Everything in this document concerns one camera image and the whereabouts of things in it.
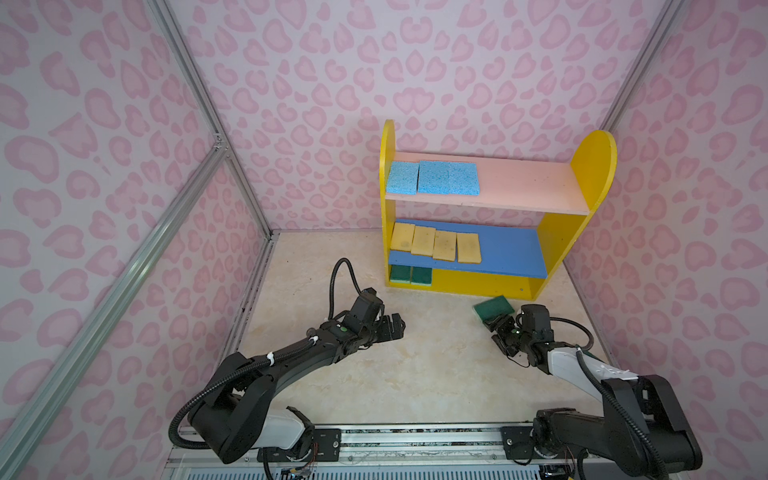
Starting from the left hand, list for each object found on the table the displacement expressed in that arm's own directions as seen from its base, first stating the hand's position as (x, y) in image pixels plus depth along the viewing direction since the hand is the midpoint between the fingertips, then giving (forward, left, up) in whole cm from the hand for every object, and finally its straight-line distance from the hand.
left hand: (396, 323), depth 85 cm
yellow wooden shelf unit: (+48, -53, -2) cm, 71 cm away
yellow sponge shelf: (+26, -3, +8) cm, 27 cm away
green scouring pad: (+21, -2, -5) cm, 22 cm away
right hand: (+1, -27, -4) cm, 27 cm away
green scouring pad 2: (+21, -9, -6) cm, 23 cm away
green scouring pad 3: (+9, -32, -8) cm, 34 cm away
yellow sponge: (+25, -9, +8) cm, 27 cm away
